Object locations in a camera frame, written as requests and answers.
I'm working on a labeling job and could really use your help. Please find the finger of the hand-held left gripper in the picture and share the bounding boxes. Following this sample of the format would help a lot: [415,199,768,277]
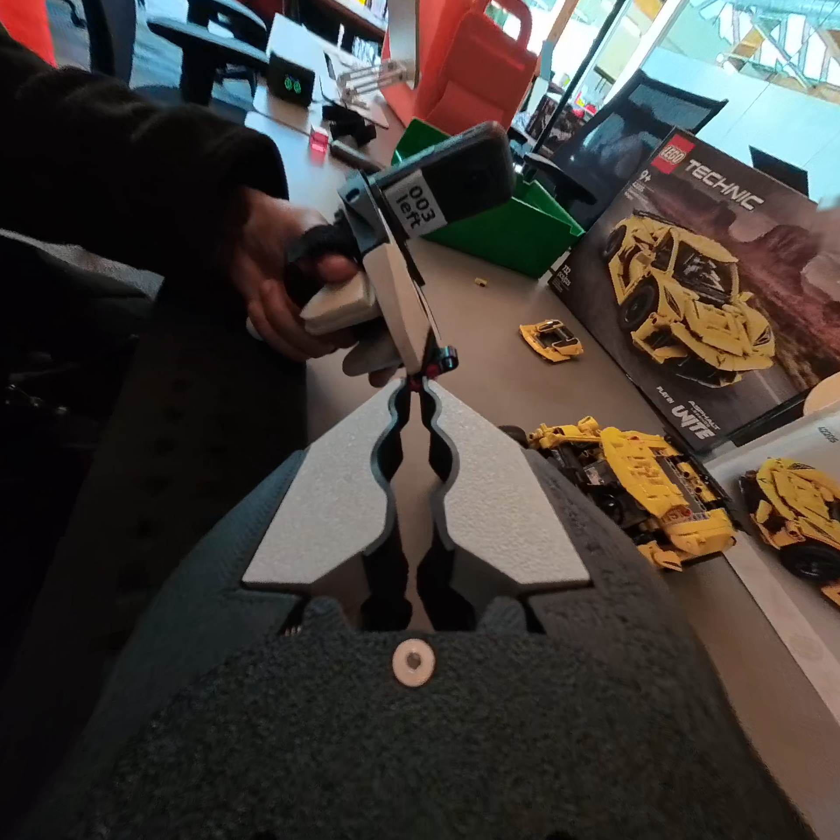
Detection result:
[341,243,434,380]
[402,244,442,347]

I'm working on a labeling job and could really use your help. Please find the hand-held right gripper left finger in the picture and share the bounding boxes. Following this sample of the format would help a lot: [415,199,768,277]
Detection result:
[241,379,416,632]

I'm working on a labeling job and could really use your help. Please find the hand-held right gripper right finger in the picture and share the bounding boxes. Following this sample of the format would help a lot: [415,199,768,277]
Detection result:
[416,379,593,632]

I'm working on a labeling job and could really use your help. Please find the small black brick assembly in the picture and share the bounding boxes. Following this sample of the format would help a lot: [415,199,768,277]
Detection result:
[406,344,459,395]

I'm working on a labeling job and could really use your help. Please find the person's left forearm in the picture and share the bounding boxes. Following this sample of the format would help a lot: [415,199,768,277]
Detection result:
[0,39,290,277]

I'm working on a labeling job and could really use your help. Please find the grey desk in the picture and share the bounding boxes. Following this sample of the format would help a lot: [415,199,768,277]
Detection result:
[244,85,840,840]

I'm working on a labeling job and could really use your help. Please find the person's left hand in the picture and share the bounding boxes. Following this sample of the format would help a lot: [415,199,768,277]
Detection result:
[233,189,404,389]

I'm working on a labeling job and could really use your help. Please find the green plastic bin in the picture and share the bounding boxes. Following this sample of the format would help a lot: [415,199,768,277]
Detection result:
[392,118,585,280]

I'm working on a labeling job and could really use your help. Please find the dark grey pen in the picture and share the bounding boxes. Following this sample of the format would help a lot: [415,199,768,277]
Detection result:
[328,139,388,173]

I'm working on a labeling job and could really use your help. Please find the black plastic parts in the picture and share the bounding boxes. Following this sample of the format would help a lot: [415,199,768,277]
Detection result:
[322,104,378,145]

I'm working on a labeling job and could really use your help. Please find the yellow brick car roof panel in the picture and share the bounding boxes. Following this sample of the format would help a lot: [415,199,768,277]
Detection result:
[518,319,585,363]

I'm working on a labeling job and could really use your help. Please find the silver laptop stand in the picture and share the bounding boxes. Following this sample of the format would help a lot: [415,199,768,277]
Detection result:
[335,0,421,109]

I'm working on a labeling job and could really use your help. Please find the yellow brick car model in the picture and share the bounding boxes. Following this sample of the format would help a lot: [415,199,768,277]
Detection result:
[499,415,739,572]

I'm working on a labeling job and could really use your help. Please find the black mesh office chair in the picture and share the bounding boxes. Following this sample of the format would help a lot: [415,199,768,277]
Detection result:
[525,69,729,231]

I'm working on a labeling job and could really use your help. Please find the small black display gadget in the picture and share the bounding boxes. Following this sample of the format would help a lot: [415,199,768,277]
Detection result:
[266,54,317,106]

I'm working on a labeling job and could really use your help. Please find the toy car set box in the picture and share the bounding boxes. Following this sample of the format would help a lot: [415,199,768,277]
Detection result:
[548,126,840,454]

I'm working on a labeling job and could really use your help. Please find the building instruction booklet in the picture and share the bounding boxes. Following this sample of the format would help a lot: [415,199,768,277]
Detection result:
[705,420,840,723]

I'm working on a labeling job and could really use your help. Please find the person's black fleece-lined jacket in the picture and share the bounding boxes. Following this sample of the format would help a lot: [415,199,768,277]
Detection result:
[0,223,309,840]

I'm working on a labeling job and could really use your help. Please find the pale round object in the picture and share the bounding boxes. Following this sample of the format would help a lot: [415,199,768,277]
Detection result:
[802,377,840,416]

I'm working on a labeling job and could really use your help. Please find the red handled storage bag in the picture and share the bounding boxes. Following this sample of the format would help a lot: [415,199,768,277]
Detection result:
[381,0,539,135]

